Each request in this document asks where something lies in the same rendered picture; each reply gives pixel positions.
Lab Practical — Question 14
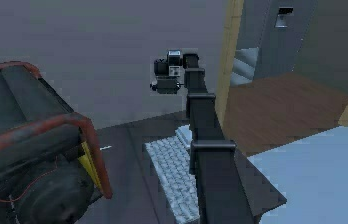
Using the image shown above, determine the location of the white woven mat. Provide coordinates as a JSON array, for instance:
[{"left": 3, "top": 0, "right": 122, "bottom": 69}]
[{"left": 143, "top": 124, "right": 202, "bottom": 224}]

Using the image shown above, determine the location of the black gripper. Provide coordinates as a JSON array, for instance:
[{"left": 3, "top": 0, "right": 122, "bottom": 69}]
[{"left": 149, "top": 58, "right": 183, "bottom": 96}]

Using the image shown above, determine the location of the black machine with red frame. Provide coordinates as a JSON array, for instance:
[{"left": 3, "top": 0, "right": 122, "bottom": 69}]
[{"left": 0, "top": 60, "right": 114, "bottom": 224}]

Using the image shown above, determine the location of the pale grey stepped block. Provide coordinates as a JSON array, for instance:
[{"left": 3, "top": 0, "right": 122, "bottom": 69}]
[{"left": 229, "top": 46, "right": 261, "bottom": 87}]

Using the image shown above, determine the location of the yellow wooden door frame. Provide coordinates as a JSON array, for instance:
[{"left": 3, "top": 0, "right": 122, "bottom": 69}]
[{"left": 214, "top": 0, "right": 348, "bottom": 129}]

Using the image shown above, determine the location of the black and white wall fixture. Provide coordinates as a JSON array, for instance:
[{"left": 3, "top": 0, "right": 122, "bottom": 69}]
[{"left": 274, "top": 6, "right": 295, "bottom": 30}]

